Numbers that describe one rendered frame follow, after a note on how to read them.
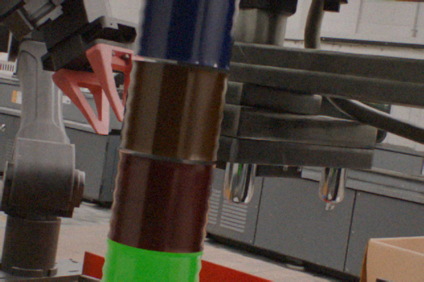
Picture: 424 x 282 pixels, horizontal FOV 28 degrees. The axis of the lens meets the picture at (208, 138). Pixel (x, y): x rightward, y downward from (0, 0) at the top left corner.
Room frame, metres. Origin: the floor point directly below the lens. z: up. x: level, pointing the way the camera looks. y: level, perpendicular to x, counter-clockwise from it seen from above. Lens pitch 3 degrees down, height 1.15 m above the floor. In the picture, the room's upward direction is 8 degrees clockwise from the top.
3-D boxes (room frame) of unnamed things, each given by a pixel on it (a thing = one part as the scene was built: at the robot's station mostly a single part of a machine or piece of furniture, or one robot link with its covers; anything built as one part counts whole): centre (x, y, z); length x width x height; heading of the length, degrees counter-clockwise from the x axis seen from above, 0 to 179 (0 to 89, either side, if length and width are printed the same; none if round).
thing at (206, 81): (0.33, 0.01, 1.14); 0.04 x 0.04 x 0.03
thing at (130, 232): (0.33, 0.01, 1.10); 0.04 x 0.04 x 0.03
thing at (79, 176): (0.99, 0.18, 1.00); 0.09 x 0.06 x 0.06; 106
